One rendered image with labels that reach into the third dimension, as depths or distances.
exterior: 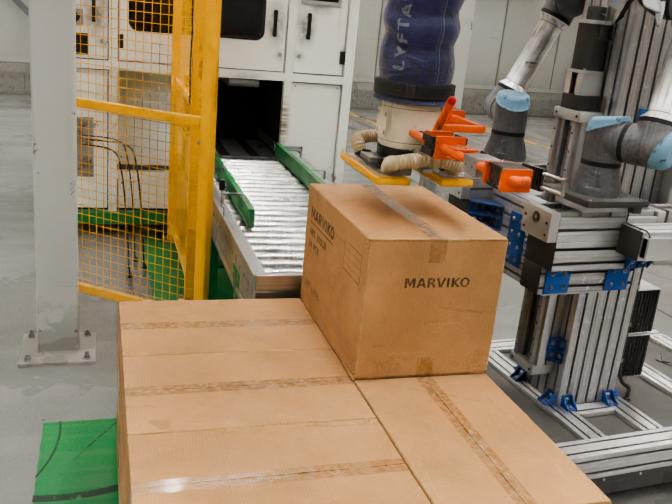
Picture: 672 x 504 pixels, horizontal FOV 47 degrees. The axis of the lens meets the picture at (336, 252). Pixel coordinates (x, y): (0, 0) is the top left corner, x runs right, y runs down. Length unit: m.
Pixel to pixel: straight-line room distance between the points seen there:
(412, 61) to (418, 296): 0.63
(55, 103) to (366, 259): 1.58
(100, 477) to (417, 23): 1.69
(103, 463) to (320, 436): 1.07
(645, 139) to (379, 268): 0.84
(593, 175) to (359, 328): 0.84
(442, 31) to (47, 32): 1.57
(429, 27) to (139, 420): 1.23
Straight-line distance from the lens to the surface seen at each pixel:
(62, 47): 3.13
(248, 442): 1.81
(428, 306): 2.10
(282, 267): 2.96
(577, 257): 2.40
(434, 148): 1.98
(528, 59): 2.91
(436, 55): 2.15
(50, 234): 3.26
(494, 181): 1.72
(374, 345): 2.08
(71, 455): 2.79
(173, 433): 1.83
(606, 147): 2.37
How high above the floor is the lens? 1.50
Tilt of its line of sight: 18 degrees down
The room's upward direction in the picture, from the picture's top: 6 degrees clockwise
